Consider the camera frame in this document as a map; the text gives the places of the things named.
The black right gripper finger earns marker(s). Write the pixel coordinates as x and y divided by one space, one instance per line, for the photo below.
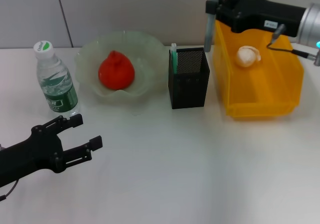
210 7
223 1

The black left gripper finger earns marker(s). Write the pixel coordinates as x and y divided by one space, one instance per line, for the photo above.
96 142
75 120

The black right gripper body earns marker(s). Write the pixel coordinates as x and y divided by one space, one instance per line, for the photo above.
255 13

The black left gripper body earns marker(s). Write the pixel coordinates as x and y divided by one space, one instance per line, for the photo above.
32 153

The silver marker pen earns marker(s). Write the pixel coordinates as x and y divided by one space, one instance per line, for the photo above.
208 33

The clear green-label water bottle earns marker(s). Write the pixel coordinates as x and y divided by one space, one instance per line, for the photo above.
57 83

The white paper ball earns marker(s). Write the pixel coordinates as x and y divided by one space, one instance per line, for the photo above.
246 57

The green utility knife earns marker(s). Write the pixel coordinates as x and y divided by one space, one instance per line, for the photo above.
174 58

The orange fruit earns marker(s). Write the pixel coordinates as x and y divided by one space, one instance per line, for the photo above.
116 71

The green glass fruit plate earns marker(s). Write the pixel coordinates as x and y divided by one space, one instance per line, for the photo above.
150 58

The black mesh pen holder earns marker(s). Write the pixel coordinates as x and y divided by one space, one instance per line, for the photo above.
187 93

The yellow plastic bin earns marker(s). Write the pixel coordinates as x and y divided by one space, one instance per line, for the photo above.
262 91

